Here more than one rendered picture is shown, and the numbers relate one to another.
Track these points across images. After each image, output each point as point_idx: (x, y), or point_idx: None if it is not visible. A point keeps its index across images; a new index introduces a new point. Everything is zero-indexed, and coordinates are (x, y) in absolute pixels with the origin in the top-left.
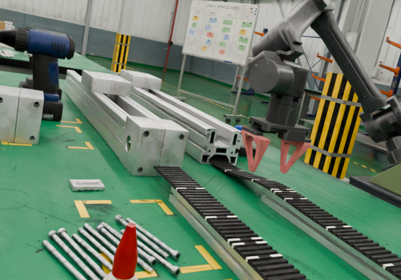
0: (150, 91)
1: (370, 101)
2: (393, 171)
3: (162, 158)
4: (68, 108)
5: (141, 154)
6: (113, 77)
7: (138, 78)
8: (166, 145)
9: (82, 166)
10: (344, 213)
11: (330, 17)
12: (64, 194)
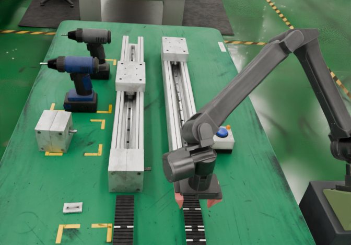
0: (179, 62)
1: (336, 129)
2: (337, 195)
3: (127, 184)
4: (111, 87)
5: (112, 183)
6: (135, 74)
7: (167, 54)
8: (128, 178)
9: (81, 182)
10: (246, 243)
11: (308, 48)
12: (57, 217)
